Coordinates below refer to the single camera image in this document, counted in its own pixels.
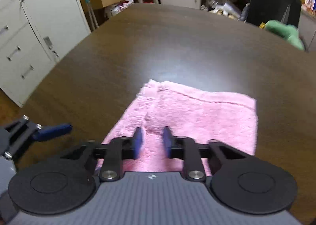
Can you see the black office chair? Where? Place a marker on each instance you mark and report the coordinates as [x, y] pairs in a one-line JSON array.
[[284, 11]]

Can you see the white rice sack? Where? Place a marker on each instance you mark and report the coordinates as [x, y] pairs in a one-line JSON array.
[[115, 9]]

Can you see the pink terry towel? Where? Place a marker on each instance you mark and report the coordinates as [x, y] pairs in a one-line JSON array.
[[224, 116]]

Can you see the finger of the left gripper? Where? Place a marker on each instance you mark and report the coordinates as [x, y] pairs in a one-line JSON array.
[[48, 133]]

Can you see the green cloth on chair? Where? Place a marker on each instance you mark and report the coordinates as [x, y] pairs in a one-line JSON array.
[[287, 32]]

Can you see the grey filing cabinet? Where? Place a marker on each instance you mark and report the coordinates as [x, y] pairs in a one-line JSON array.
[[35, 36]]

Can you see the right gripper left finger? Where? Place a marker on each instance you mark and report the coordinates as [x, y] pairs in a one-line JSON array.
[[118, 150]]

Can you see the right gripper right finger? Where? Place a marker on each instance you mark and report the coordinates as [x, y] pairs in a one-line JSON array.
[[187, 150]]

